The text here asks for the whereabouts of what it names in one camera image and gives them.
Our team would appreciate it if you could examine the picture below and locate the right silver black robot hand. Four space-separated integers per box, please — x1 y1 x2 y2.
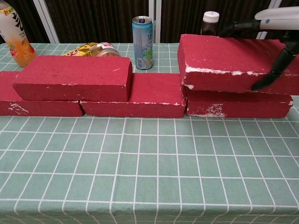
219 6 299 91

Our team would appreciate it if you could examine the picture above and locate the red foam brick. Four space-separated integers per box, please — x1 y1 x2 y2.
184 88 294 118
79 72 187 119
178 34 299 95
0 71 85 117
12 55 134 103

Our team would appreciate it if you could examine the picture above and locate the dark bottle white cap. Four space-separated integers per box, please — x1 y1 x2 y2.
200 11 221 36

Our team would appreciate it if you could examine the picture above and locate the blue drink can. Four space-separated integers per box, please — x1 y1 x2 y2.
132 15 154 70

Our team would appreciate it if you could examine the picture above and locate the clear plastic snack jar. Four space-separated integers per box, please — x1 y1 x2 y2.
90 42 120 58

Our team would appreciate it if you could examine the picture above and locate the dark ribbed curtain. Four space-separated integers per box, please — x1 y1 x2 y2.
0 0 299 44

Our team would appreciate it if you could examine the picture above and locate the green checked tablecloth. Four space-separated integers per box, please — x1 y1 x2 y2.
0 42 299 224

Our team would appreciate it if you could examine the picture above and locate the gold biscuit packet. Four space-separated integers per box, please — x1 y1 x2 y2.
62 42 98 58

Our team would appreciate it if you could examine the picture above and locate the orange juice plastic bottle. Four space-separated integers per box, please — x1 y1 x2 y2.
0 0 38 68

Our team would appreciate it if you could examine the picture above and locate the white metal frame post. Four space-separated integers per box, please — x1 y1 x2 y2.
148 0 162 43
32 0 60 44
256 0 284 41

